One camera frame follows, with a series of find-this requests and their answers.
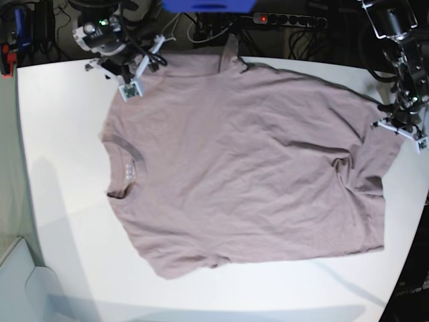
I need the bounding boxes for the white camera bracket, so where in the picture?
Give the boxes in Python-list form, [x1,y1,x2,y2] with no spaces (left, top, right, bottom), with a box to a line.
[371,117,428,154]
[84,34,176,101]

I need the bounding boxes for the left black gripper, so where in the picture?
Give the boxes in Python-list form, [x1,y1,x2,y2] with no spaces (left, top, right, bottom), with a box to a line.
[385,102,426,131]

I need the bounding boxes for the white cable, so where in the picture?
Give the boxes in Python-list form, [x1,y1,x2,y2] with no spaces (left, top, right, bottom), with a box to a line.
[162,13,232,44]

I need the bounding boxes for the blue plastic mount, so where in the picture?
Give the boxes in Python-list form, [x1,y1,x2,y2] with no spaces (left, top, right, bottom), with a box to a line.
[162,0,257,13]

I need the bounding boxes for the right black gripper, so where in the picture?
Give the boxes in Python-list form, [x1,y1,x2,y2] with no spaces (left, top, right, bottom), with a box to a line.
[97,46,147,77]

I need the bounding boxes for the blue and black device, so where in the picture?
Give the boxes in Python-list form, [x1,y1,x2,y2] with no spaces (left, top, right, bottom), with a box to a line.
[14,5,34,52]

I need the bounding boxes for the mauve pink t-shirt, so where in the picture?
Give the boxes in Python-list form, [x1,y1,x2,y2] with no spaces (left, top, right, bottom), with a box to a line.
[101,36,403,279]

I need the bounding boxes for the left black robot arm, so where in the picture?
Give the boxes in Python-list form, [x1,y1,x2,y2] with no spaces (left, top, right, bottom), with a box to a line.
[361,1,428,136]

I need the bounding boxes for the red and black clamp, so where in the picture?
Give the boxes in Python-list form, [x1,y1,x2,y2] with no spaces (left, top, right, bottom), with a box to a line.
[1,43,17,78]

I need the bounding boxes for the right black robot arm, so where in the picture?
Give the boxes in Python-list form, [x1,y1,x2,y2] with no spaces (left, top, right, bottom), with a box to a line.
[68,1,160,83]

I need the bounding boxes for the black power strip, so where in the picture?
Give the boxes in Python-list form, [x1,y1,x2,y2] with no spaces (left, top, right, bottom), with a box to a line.
[251,13,328,30]

